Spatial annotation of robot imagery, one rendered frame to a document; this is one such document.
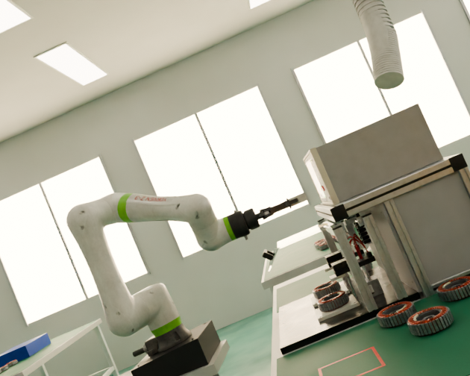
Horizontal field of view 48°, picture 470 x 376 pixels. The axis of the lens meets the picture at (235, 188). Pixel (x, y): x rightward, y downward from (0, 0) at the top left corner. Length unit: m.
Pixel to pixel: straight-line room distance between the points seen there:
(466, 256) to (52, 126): 6.13
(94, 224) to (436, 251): 1.20
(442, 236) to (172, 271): 5.31
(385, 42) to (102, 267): 2.00
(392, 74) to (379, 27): 0.31
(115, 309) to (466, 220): 1.25
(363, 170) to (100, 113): 5.55
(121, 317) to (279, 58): 5.22
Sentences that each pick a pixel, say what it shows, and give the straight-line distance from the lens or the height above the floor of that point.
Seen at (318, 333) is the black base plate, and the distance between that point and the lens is 1.76.
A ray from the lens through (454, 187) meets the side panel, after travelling 1.78.
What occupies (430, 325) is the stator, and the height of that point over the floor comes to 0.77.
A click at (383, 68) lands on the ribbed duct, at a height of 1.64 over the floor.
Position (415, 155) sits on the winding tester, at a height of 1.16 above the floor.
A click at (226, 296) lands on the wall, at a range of 6.76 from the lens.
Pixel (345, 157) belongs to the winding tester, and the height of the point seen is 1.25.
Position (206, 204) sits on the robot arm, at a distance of 1.85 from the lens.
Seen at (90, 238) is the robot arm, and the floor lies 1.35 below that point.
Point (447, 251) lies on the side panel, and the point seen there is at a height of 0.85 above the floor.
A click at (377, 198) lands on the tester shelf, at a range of 1.71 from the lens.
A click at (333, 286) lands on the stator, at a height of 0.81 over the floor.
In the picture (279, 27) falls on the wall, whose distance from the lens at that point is 6.96.
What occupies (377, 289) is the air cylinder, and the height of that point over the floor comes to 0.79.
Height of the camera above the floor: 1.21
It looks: 3 degrees up
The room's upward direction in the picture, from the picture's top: 23 degrees counter-clockwise
